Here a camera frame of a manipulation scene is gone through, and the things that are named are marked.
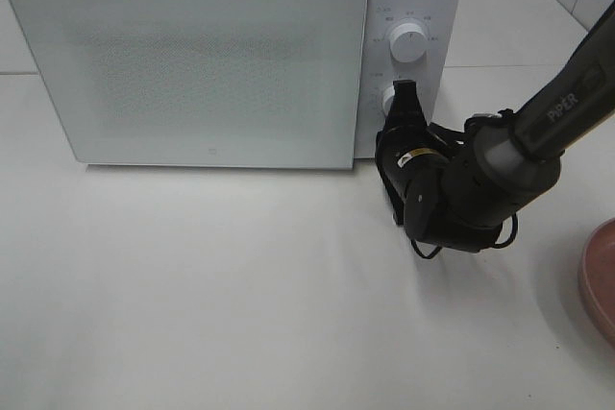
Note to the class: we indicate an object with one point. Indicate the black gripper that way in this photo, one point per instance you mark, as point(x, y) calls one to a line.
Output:
point(406, 145)

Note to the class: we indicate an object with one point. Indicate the white microwave door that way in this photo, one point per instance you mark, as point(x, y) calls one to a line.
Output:
point(230, 83)

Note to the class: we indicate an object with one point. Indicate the pink round plate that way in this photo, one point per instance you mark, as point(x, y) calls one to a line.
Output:
point(596, 279)

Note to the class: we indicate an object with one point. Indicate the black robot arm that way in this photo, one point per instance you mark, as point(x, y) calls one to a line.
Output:
point(462, 190)

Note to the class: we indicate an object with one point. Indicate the lower white microwave knob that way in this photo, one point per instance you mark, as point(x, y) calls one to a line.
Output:
point(387, 98)

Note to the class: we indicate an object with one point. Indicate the white microwave knob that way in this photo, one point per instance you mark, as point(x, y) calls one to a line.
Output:
point(408, 42)
point(387, 98)

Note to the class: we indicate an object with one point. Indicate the upper white microwave knob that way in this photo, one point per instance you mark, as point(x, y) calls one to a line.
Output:
point(408, 42)

